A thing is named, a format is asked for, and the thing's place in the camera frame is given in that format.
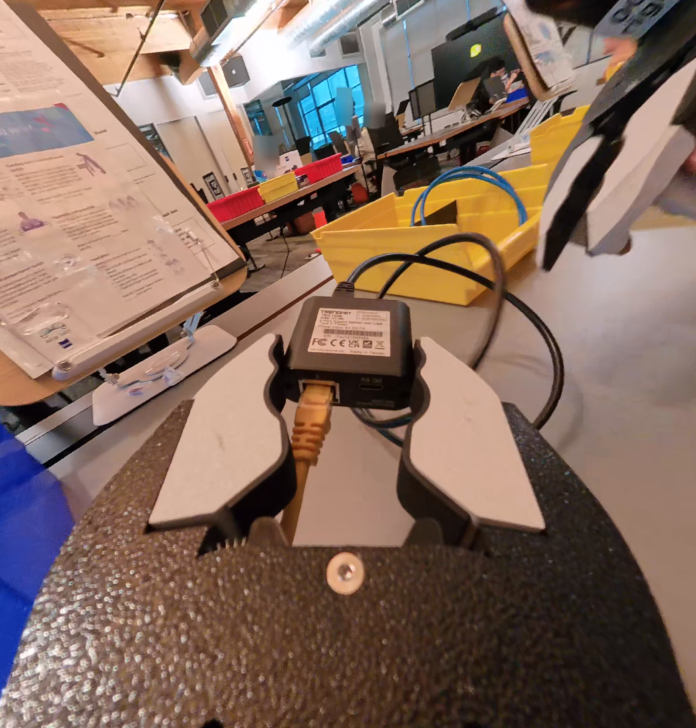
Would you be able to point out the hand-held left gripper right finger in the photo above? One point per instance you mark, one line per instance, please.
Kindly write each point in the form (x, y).
(467, 455)

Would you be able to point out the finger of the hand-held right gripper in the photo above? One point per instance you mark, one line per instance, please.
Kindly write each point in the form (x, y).
(638, 182)
(555, 227)

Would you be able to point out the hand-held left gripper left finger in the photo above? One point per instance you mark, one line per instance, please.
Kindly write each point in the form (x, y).
(223, 449)

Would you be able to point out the black network splitter box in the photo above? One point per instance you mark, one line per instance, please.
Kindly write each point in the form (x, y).
(348, 341)

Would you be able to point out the grey desk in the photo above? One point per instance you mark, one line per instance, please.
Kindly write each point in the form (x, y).
(609, 352)

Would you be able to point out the white stand base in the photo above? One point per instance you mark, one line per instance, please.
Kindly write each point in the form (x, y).
(206, 347)

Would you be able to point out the large black monitor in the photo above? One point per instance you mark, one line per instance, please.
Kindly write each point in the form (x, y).
(456, 62)

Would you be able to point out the blue plastic bin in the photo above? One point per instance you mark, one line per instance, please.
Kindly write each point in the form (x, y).
(18, 512)

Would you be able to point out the instruction sheet on stand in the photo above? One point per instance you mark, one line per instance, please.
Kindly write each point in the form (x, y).
(7, 381)

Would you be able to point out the red plastic bin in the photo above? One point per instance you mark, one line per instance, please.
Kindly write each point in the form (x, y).
(319, 169)
(234, 205)

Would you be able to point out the long wooden table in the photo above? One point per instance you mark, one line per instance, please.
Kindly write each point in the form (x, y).
(302, 199)

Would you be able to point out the small yellow plastic bin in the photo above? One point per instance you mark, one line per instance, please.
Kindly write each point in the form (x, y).
(278, 189)

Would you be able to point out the laminated instruction sheet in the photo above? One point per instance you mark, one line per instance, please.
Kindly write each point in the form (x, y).
(86, 216)

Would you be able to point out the black floor lamp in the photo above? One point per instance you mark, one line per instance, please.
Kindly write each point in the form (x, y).
(288, 122)

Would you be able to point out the black wall speaker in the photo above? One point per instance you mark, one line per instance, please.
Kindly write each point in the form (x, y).
(236, 71)

